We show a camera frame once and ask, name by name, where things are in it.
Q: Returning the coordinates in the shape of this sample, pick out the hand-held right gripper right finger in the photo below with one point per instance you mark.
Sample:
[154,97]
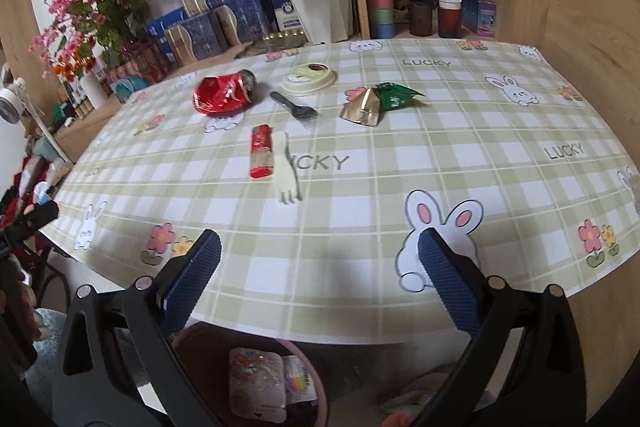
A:
[450,277]

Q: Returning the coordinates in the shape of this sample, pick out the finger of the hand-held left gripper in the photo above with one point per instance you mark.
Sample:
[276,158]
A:
[42,212]
[42,194]

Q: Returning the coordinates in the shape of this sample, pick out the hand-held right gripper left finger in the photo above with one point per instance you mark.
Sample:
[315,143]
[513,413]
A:
[192,277]

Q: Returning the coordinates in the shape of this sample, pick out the pink trash bin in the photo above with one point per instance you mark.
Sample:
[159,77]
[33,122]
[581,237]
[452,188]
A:
[210,347]

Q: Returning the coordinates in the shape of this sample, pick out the white plastic fork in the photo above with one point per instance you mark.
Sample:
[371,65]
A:
[285,177]

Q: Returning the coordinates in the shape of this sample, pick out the white printed packet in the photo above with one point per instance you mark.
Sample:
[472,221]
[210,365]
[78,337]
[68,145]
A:
[300,379]

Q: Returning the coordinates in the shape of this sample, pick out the red sachet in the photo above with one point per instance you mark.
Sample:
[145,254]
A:
[260,139]

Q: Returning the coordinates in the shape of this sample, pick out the crushed red can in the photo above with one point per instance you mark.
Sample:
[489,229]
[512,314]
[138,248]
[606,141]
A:
[220,94]

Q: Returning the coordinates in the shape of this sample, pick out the green snack wrapper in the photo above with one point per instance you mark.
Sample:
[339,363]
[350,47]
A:
[395,96]

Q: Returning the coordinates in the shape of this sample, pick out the gold foil wrapper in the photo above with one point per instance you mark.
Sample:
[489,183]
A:
[360,109]

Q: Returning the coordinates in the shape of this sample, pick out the black plastic spoon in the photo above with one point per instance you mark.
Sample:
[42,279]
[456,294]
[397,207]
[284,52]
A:
[300,111]

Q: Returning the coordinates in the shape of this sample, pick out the beige cup lid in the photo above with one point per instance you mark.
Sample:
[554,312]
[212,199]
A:
[305,79]

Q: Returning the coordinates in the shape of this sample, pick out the person's left hand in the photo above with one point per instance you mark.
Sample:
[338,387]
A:
[35,322]

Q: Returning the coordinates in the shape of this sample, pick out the dark green box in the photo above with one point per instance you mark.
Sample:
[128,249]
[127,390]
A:
[60,112]

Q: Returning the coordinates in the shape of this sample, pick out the white standing fan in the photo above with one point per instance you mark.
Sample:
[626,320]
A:
[10,104]

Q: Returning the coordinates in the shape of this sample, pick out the row of small brown bottles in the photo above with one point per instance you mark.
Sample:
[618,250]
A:
[82,107]

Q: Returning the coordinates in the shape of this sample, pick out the orange flowers in white vase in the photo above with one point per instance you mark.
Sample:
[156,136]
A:
[94,92]

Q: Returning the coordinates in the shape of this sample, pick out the teal patterned dish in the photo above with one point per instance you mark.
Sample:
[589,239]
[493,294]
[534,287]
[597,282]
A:
[127,87]

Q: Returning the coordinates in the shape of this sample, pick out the striped planter basket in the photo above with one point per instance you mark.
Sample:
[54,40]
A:
[142,62]

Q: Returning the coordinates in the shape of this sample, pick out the flat blue carton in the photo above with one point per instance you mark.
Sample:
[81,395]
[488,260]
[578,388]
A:
[165,23]

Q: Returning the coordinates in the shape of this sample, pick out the cup of dark red drink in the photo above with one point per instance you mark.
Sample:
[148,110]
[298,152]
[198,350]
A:
[449,21]

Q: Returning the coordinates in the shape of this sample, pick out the brown glass tumbler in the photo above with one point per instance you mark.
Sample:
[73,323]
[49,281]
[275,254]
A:
[420,19]

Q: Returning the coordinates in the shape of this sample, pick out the small purple box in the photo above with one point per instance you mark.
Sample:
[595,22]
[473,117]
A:
[480,16]

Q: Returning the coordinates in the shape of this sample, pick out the white and blue small box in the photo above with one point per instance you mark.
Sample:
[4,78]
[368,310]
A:
[287,12]

